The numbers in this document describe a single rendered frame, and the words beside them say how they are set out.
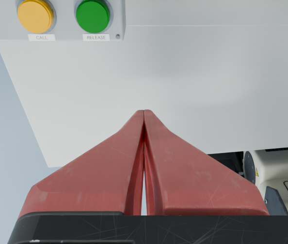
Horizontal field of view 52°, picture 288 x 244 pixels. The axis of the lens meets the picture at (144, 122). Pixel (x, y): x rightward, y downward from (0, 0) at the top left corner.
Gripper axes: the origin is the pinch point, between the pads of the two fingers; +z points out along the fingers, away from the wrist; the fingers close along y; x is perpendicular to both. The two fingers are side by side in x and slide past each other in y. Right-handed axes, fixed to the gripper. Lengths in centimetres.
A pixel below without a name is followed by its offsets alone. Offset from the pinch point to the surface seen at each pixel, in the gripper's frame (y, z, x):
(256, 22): -17.7, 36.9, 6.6
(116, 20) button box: 3.4, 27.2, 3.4
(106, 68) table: 6.4, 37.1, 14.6
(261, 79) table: -20.8, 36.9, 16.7
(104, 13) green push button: 4.7, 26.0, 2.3
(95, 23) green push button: 5.9, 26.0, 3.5
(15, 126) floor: 72, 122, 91
